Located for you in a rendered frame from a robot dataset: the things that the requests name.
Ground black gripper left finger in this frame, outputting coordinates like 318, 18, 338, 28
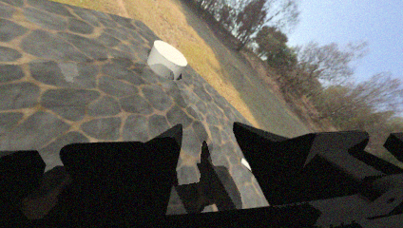
59, 123, 182, 216

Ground white long-handled pan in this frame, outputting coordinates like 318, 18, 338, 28
241, 159, 252, 171

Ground white cylinder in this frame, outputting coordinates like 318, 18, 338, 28
147, 41, 187, 80

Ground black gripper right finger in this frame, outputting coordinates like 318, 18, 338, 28
233, 122, 369, 205

